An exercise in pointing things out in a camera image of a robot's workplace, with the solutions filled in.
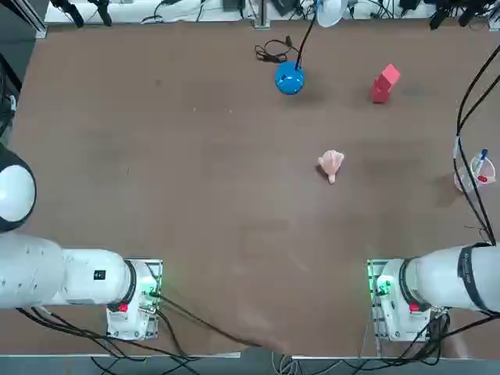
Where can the red foam cube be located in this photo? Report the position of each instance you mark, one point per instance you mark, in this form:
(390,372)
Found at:
(390,75)
(378,95)

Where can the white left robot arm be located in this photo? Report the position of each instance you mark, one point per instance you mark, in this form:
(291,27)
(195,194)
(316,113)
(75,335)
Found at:
(58,277)

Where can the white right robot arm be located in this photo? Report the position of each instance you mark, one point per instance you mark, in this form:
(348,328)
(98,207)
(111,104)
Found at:
(437,281)

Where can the pink plush toy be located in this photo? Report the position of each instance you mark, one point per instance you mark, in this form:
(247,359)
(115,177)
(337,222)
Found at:
(331,162)

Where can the blue desk lamp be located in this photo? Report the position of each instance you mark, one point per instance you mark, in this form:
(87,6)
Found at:
(289,78)

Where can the clear plastic cup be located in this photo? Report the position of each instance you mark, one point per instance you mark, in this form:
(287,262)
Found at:
(466,177)

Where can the red marker pen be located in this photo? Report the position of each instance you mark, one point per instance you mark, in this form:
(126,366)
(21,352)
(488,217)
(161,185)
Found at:
(483,178)

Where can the blue marker pen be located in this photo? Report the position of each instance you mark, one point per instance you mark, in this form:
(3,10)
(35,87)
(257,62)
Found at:
(483,156)

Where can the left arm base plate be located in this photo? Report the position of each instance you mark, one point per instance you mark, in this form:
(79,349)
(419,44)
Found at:
(153,269)

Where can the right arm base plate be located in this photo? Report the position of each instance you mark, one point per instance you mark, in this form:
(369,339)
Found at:
(374,273)

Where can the aluminium camera post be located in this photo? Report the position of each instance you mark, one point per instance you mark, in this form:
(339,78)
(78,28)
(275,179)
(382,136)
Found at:
(261,15)

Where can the aluminium frame rail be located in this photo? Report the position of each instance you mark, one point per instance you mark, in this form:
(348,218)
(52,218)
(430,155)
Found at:
(23,13)

